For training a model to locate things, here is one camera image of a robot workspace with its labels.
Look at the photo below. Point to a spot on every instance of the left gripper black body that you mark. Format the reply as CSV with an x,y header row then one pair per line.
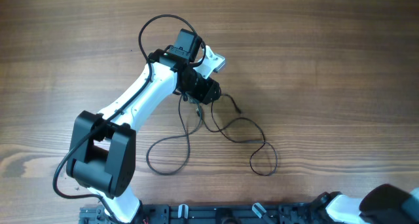
x,y
199,87

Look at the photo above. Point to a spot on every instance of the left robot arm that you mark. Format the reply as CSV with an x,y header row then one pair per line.
x,y
102,154

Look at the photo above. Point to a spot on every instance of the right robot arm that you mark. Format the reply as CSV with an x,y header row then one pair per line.
x,y
386,204

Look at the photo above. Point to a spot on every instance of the left grey spring clamp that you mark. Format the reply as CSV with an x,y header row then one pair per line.
x,y
183,211

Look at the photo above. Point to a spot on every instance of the grey spring clamp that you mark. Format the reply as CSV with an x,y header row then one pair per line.
x,y
183,211
259,210

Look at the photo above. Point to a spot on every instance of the right grey spring clamp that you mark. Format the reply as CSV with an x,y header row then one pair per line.
x,y
259,210

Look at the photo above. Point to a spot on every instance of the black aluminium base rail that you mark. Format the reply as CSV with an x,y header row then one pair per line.
x,y
165,214

